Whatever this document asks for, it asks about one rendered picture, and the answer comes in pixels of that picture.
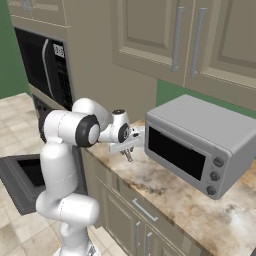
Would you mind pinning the black built-in microwave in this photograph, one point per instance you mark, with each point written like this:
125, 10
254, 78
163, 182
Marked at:
33, 63

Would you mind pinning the black built-in oven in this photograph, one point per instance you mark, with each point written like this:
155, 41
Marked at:
40, 105

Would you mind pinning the beige wall cupboard door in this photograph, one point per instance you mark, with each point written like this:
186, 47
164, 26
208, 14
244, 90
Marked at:
233, 40
146, 30

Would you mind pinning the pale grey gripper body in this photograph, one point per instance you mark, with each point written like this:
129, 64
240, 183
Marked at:
138, 138

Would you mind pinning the grey toaster oven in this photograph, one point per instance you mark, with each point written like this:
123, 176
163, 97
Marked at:
213, 126

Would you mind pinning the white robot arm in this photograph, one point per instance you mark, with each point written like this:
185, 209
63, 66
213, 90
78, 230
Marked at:
60, 173

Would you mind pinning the beige base cupboard door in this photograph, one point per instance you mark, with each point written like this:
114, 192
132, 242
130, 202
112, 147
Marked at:
120, 220
158, 245

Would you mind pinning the grey toaster oven knob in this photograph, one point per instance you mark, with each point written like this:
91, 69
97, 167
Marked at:
218, 162
211, 190
215, 175

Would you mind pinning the grey open oven door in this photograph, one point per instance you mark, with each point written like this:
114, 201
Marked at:
20, 180

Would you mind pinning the beige tall cabinet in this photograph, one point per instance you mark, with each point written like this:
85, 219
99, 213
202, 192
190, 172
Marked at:
96, 66

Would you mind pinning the beige drawer front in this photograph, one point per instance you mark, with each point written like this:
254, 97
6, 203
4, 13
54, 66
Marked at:
160, 213

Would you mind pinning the beige tall cabinet upper door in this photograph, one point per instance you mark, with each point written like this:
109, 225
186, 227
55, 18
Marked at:
43, 10

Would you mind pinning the black glass toaster oven door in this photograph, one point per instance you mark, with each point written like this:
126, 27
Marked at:
175, 153

